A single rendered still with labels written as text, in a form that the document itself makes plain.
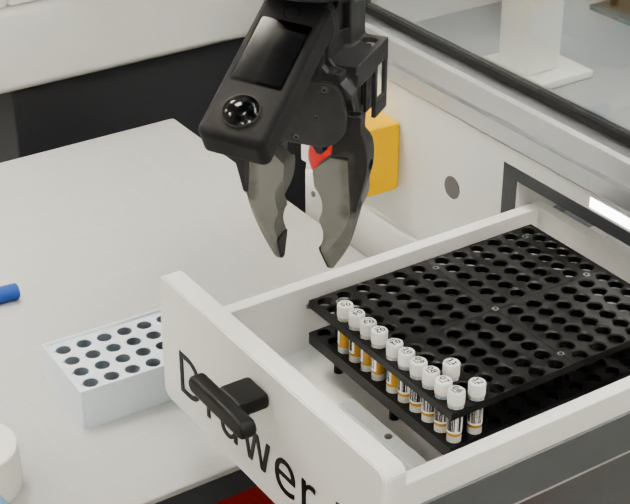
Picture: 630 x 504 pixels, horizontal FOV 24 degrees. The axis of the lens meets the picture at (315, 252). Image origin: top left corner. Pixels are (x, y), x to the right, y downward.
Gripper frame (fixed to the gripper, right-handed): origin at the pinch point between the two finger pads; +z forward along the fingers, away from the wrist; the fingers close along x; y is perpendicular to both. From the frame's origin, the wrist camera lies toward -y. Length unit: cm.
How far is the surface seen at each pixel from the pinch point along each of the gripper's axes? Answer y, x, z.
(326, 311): 4.7, 0.0, 7.9
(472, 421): -2.0, -13.6, 9.7
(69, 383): 2.2, 21.8, 18.6
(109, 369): 5.0, 19.6, 18.4
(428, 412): -1.9, -10.4, 9.9
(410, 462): -3.8, -9.8, 13.0
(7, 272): 20.3, 39.9, 21.9
